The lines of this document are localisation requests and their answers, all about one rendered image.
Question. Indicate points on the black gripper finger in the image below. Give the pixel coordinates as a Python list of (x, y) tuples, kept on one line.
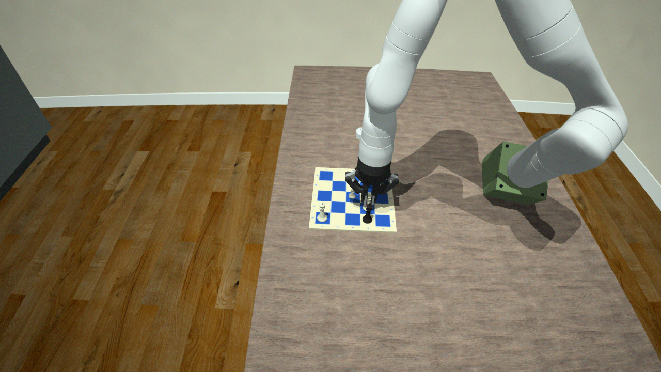
[(392, 181), (354, 184)]

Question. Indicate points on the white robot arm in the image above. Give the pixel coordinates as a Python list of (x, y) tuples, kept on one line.
[(551, 39)]

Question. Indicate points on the blue and cream chessboard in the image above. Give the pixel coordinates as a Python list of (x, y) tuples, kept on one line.
[(343, 213)]

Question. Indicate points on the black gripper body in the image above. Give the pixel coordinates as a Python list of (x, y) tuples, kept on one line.
[(363, 170)]

